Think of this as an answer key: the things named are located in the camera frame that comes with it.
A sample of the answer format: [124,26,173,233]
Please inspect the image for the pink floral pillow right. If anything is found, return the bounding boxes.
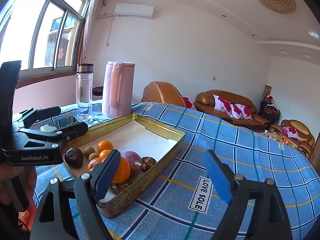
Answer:
[231,103,252,120]

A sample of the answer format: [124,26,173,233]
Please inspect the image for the pink floral pillow left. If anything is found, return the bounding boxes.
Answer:
[213,95,232,117]

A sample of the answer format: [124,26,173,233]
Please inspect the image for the window with frame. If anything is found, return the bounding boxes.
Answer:
[1,0,90,80]

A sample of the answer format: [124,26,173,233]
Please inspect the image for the stacked dark chairs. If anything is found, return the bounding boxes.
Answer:
[260,93,281,125]

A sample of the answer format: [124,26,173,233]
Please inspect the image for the pink floral pillow armchair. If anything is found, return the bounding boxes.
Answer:
[283,126,300,140]

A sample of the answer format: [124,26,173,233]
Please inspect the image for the brown leather armchair right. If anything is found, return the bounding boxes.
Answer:
[269,119,315,159]

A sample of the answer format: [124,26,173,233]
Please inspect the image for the dark mangosteen back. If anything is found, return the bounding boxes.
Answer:
[110,181,132,195]

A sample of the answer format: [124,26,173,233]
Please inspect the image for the orange fruit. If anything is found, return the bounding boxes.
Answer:
[97,140,113,153]
[112,157,131,184]
[99,149,112,160]
[87,158,102,173]

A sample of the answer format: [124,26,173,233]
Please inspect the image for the white wall air conditioner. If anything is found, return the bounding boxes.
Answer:
[114,3,154,19]

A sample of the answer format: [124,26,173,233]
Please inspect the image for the dark mangosteen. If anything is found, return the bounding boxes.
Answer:
[142,157,157,172]
[110,181,132,195]
[65,147,84,168]

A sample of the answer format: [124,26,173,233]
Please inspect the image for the brown leather three-seat sofa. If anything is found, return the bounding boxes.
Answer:
[194,90,270,131]

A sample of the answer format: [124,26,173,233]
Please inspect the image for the purple red onion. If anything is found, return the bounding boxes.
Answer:
[121,151,142,178]

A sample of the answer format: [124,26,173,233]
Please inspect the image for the pink electric kettle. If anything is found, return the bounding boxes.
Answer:
[102,61,135,118]

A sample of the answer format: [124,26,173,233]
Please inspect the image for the pink curtain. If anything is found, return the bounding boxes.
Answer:
[75,0,108,65]

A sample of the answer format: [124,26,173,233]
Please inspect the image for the brown leather armchair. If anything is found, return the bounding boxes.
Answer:
[141,81,186,107]
[269,119,315,159]

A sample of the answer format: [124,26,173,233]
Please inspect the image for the dark mangosteen front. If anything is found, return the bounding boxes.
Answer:
[142,157,157,172]

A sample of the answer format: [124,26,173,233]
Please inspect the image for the brown leather armchair left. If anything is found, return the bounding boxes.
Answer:
[141,81,186,107]

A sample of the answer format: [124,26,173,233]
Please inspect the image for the orange fruit front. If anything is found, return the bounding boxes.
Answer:
[97,140,113,153]

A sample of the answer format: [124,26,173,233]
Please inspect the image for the gold metal tin box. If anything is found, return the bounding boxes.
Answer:
[63,114,185,218]

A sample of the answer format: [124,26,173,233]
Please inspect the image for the person's left hand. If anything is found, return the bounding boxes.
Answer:
[0,163,37,205]

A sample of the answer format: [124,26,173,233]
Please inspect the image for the black smartphone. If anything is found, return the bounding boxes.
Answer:
[40,116,78,132]

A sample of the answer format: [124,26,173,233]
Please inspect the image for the pink floral pillow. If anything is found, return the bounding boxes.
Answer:
[213,95,232,117]
[231,103,252,120]

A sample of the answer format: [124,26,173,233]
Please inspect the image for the small tan longan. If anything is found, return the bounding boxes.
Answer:
[83,146,95,158]
[88,152,99,161]

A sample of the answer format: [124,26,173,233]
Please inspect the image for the clear glass water bottle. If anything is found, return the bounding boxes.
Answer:
[76,63,94,123]

